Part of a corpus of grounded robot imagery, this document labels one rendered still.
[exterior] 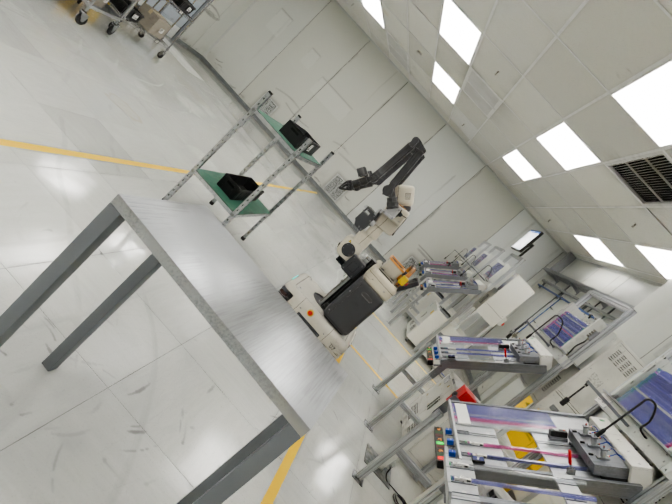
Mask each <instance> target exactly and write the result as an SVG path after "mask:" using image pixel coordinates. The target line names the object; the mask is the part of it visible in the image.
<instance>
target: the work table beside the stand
mask: <svg viewBox="0 0 672 504"><path fill-rule="evenodd" d="M125 220H126V222H127V223H128V224H129V225H130V227H131V228H132V229H133V230H134V232H135V233H136V234H137V235H138V237H139V238H140V239H141V240H142V241H143V243H144V244H145V245H146V246H147V248H148V249H149V250H150V251H151V253H152V254H151V255H150V256H149V257H148V258H147V259H146V260H145V261H144V262H143V263H142V264H141V265H140V266H139V267H138V268H137V269H136V270H135V271H134V272H133V273H132V274H131V275H130V276H129V277H128V278H127V279H126V280H125V281H124V282H123V283H122V284H121V285H120V286H118V287H117V288H116V289H115V290H114V291H113V292H112V293H111V294H110V295H109V296H108V297H107V298H106V299H105V300H104V301H103V302H102V303H101V304H100V305H99V306H98V307H97V308H96V309H95V310H94V311H93V312H92V313H91V314H90V315H89V316H88V317H87V318H86V319H85V320H84V321H83V322H82V323H81V324H80V325H79V326H78V327H77V328H76V329H75V330H74V331H73V332H72V333H71V334H70V335H69V336H68V337H67V338H66V339H65V340H64V341H63V342H62V343H61V344H60V345H59V346H58V347H57V348H56V349H55V350H54V351H53V352H52V353H51V354H50V355H49V356H48V357H47V358H46V359H45V360H44V361H43V362H42V364H43V366H44V367H45V368H46V370H47V371H51V370H54V369H57V368H58V367H59V366H60V365H61V364H62V363H63V362H64V361H65V360H66V359H67V358H68V357H69V356H70V355H71V354H72V353H73V352H74V351H75V350H76V349H77V348H78V347H79V346H80V345H81V344H82V343H83V342H84V341H85V340H86V339H87V338H88V337H90V336H91V335H92V334H93V333H94V332H95V331H96V330H97V329H98V328H99V327H100V326H101V325H102V324H103V323H104V322H105V321H106V320H107V319H108V318H109V317H110V316H111V315H112V314H113V313H114V312H115V311H116V310H117V309H118V308H119V307H120V306H121V305H122V304H123V303H124V302H125V301H126V300H127V299H128V298H129V297H130V296H131V295H133V294H134V293H135V292H136V291H137V290H138V289H139V288H140V287H141V286H142V285H143V284H144V283H145V282H146V281H147V280H148V279H149V278H150V277H151V276H152V275H153V274H154V273H155V272H156V271H157V270H158V269H159V268H160V267H161V266H163V267H164V269H165V270H166V271H167V272H168V274H169V275H170V276H171V277H172V279H173V280H174V281H175V282H176V284H177V285H178V286H179V287H180V288H181V290H182V291H183V292H184V293H185V295H186V296H187V297H188V298H189V300H190V301H191V302H192V303H193V305H194V306H195V307H196V308H197V309H198V311H199V312H200V313H201V314H202V316H203V317H204V318H205V319H206V321H207V322H208V323H209V324H210V326H211V327H212V328H213V329H214V331H215V332H216V333H217V334H218V335H219V337H220V338H221V339H222V340H223V342H224V343H225V344H226V345H227V347H228V348H229V349H230V350H231V352H232V353H233V354H234V355H235V356H236V358H237V359H238V360H239V361H240V363H241V364H242V365H243V366H244V368H245V369H246V370H247V371H248V373H249V374H250V375H251V376H252V377H253V379H254V380H255V381H256V382H257V384H258V385H259V386H260V387H261V389H262V390H263V391H264V392H265V394H266V395H267V396H268V397H269V399H270V400H271V401H272V402H273V403H274V405H275V406H276V407H277V408H278V410H279V411H280V412H281V413H282V414H281V415H280V416H279V417H278V418H276V419H275V420H274V421H273V422H272V423H270V424H269V425H268V426H267V427H266V428H265V429H263V430H262V431H261V432H260V433H259V434H257V435H256V436H255V437H254V438H253V439H252V440H250V441H249V442H248V443H247V444H246V445H245V446H243V447H242V448H241V449H240V450H239V451H237V452H236V453H235V454H234V455H233V456H232V457H230V458H229V459H228V460H227V461H226V462H224V463H223V464H222V465H221V466H220V467H219V468H217V469H216V470H215V471H214V472H213V473H212V474H210V475H209V476H208V477H207V478H206V479H204V480H203V481H202V482H201V483H200V484H199V485H197V486H196V487H195V488H194V489H193V490H191V491H190V492H189V493H188V494H187V495H186V496H184V497H183V498H182V499H181V500H180V501H179V502H177V503H176V504H222V503H223V502H224V501H226V500H227V499H228V498H229V497H230V496H232V495H233V494H234V493H235V492H236V491H238V490H239V489H240V488H241V487H242V486H244V485H245V484H246V483H247V482H249V481H250V480H251V479H252V478H253V477H255V476H256V475H257V474H258V473H259V472H261V471H262V470H263V469H264V468H265V467H267V466H268V465H269V464H270V463H271V462H273V461H274V460H275V459H276V458H277V457H279V456H280V455H281V454H282V453H284V452H285V451H286V450H287V449H288V448H290V447H291V446H292V445H293V444H294V443H296V442H297V441H298V440H299V439H300V438H301V437H303V436H304V435H305V434H306V433H308V432H309V431H310V430H311V429H312V427H313V426H314V424H315V423H316V421H317V420H318V418H319V417H320V415H321V414H322V412H323V411H324V410H325V408H326V407H327V405H328V404H329V402H330V401H331V399H332V398H333V396H334V395H335V393H336V392H337V390H338V389H339V387H340V386H341V385H342V383H343V382H344V380H345V379H346V377H347V376H348V374H347V373H346V371H345V370H344V369H343V368H342V367H341V366H340V364H339V363H338V362H337V361H336V360H335V358H334V357H333V356H332V355H331V354H330V352H329V351H328V350H327V349H326V348H325V346H324V345H323V344H322V343H321V342H320V340H319V339H318V338H317V337H316V336H315V334H314V333H313V332H312V331H311V330H310V329H309V327H308V326H307V325H306V324H305V323H304V321H303V320H302V319H301V318H300V317H299V315H298V314H297V313H296V312H295V311H294V309H293V308H292V307H291V306H290V305H289V303H288V302H287V301H286V300H285V299H284V298H283V296H282V295H281V294H280V293H279V292H278V290H277V289H276V288H275V287H274V286H273V284H272V283H271V282H270V281H269V280H268V278H267V277H266V276H265V275H264V274H263V272H262V271H261V270H260V269H259V268H258V266H257V265H256V264H255V263H254V262H253V261H252V259H251V258H250V257H249V256H248V255H247V253H246V252H245V251H244V250H243V249H242V247H241V246H240V245H239V244H238V243H237V241H236V240H235V239H234V238H233V237H232V235H231V234H230V233H229V232H228V231H227V230H226V228H225V227H224V226H223V225H222V224H221V222H220V221H219V220H218V219H217V218H216V216H215V215H214V214H213V213H212V212H211V210H210V209H209V208H208V207H207V206H204V205H197V204H190V203H183V202H176V201H169V200H161V199H154V198H147V197H140V196H133V195H126V194H117V196H116V197H115V198H114V199H113V200H112V201H111V202H110V203H109V204H108V205H107V206H106V207H105V208H104V209H103V210H102V211H101V212H100V213H99V214H98V215H97V216H96V217H95V218H94V219H93V220H92V221H91V222H90V224H89V225H88V226H87V227H86V228H85V229H84V230H83V231H82V232H81V233H80V234H79V235H78V236H77V237H76V238H75V239H74V240H73V241H72V242H71V243H70V244H69V245H68V246H67V247H66V248H65V249H64V250H63V252H62V253H61V254H60V255H59V256H58V257H57V258H56V259H55V260H54V261H53V262H52V263H51V264H50V265H49V266H48V267H47V268H46V269H45V270H44V271H43V272H42V273H41V274H40V275H39V276H38V277H37V278H36V280H35V281H34V282H33V283H32V284H31V285H30V286H29V287H28V288H27V289H26V290H25V291H24V292H23V293H22V294H21V295H20V296H19V297H18V298H17V299H16V300H15V301H14V302H13V303H12V304H11V305H10V306H9V308H8V309H7V310H6V311H5V312H4V313H3V314H2V315H1V316H0V347H1V346H2V345H3V344H4V343H5V342H6V341H7V340H8V339H9V338H10V337H11V336H12V335H13V334H14V333H15V332H16V331H17V330H18V329H19V328H20V327H21V326H22V325H23V324H24V323H25V322H26V321H27V320H28V319H29V318H30V317H31V316H32V315H33V314H34V313H35V312H36V311H37V310H38V309H39V308H40V306H41V305H42V304H43V303H44V302H45V301H46V300H47V299H48V298H49V297H50V296H51V295H52V294H53V293H54V292H55V291H56V290H57V289H58V288H59V287H60V286H61V285H62V284H63V283H64V282H65V281H66V280H67V279H68V278H69V277H70V276H71V275H72V274H73V273H74V272H75V271H76V270H77V269H78V268H79V267H80V266H81V265H82V264H83V263H84V262H85V261H86V260H87V259H88V258H89V257H90V256H91V255H92V253H93V252H94V251H95V250H96V249H97V248H98V247H99V246H100V245H101V244H102V243H103V242H104V241H105V240H106V239H107V238H108V237H109V236H110V235H111V234H112V233H113V232H114V231H115V230H116V229H117V228H118V227H119V226H120V225H121V224H122V223H123V222H124V221H125Z"/></svg>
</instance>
